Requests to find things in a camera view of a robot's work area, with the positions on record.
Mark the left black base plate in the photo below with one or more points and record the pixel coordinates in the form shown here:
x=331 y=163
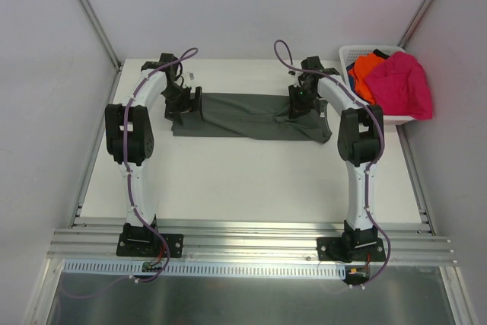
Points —
x=128 y=247

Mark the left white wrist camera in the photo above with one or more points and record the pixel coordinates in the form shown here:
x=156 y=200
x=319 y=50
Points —
x=188 y=79

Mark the left aluminium corner post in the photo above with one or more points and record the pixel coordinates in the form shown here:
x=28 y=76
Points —
x=100 y=33

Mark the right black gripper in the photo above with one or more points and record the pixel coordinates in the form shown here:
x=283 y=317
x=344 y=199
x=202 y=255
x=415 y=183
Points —
x=299 y=103

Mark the blue t shirt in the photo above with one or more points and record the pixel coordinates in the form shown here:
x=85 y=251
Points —
x=352 y=83

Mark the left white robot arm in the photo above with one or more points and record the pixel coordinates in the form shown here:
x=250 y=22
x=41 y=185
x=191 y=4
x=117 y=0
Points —
x=130 y=139

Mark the white slotted cable duct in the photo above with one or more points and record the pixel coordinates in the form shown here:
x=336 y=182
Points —
x=207 y=269

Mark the orange t shirt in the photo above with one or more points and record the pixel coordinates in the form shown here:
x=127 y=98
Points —
x=362 y=67

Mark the aluminium mounting rail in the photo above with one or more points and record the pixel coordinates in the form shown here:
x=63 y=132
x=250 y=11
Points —
x=252 y=242

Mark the grey t shirt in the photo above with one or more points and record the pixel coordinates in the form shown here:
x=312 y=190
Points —
x=255 y=116

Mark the aluminium corner post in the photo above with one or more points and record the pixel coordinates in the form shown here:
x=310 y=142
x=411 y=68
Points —
x=100 y=33
x=415 y=23

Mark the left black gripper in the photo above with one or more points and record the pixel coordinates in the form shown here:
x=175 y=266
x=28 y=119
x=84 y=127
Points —
x=183 y=106

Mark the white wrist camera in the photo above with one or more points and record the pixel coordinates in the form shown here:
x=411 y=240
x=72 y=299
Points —
x=295 y=76
x=188 y=79

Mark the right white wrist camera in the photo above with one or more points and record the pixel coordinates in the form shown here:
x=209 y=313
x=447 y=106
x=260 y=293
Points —
x=295 y=76

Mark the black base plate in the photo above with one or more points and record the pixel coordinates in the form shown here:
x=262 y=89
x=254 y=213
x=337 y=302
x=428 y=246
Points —
x=335 y=249
x=128 y=247

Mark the right aluminium corner post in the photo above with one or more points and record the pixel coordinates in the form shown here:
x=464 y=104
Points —
x=415 y=23

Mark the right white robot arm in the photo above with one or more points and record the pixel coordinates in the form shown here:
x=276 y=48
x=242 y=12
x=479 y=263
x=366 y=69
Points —
x=360 y=145

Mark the white plastic laundry basket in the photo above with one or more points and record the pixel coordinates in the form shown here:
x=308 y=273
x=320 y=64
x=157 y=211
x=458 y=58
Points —
x=348 y=55

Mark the pink t shirt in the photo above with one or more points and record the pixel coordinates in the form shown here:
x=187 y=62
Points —
x=400 y=86

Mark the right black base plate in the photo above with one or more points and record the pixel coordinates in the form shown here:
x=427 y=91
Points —
x=335 y=249

